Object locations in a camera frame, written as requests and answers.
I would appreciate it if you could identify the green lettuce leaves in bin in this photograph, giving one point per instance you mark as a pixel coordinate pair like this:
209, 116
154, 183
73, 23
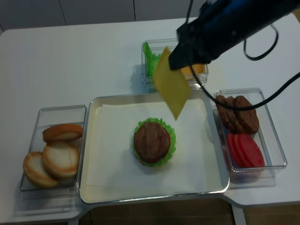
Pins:
151, 60

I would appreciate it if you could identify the white metal serving tray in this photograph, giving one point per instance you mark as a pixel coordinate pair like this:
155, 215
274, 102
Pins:
111, 173

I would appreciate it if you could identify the lower burger bun half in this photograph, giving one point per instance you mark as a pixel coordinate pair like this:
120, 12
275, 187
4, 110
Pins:
35, 172

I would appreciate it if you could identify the brown patty in bin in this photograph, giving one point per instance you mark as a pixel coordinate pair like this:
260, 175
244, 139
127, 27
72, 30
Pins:
248, 119
232, 116
223, 114

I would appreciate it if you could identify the middle red tomato slice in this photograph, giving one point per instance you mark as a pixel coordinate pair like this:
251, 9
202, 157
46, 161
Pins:
238, 160

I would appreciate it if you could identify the rear red tomato slice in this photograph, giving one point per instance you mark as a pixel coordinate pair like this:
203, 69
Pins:
231, 145

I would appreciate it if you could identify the top leaning burger bun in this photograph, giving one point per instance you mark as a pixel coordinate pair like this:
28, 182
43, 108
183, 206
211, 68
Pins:
62, 132

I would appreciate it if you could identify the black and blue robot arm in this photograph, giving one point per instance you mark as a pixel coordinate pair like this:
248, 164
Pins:
222, 25

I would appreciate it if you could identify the clear patty and tomato bin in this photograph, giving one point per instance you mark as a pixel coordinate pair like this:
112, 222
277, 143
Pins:
268, 142

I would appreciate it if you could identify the green lettuce under patty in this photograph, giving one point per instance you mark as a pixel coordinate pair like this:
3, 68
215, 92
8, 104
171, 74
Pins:
172, 134

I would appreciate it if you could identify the burger bun half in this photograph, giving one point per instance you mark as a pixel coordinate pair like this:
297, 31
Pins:
61, 159
35, 172

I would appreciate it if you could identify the yellow cheese slices in bin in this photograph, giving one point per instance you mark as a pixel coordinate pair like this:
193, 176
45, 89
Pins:
197, 68

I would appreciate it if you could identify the rear brown patty in bin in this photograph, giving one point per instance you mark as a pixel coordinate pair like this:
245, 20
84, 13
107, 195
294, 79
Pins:
223, 114

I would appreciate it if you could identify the clear lettuce and cheese bin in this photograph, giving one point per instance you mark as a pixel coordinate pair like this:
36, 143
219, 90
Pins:
157, 47

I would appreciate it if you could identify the brown burger patty on bun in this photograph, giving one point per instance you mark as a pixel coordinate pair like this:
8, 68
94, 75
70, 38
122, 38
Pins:
151, 142

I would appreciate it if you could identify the middle brown patty in bin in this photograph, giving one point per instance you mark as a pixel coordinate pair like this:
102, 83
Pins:
232, 116

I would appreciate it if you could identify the red tomato slice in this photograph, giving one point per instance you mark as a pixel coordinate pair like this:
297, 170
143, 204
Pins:
238, 160
249, 151
231, 145

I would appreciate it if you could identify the clear bun bin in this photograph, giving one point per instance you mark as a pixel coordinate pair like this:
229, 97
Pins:
48, 117

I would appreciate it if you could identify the front red tomato slice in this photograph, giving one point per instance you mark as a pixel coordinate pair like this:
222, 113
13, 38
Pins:
249, 151

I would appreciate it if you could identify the front brown patty in bin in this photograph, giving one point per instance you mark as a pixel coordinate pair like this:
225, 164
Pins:
248, 119

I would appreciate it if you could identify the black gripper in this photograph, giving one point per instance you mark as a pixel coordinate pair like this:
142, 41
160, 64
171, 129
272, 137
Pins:
195, 45

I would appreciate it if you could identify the middle burger bun half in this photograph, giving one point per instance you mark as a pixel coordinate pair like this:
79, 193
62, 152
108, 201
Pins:
61, 159

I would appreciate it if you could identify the yellow cheese slice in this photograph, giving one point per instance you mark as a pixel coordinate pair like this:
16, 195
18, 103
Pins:
171, 84

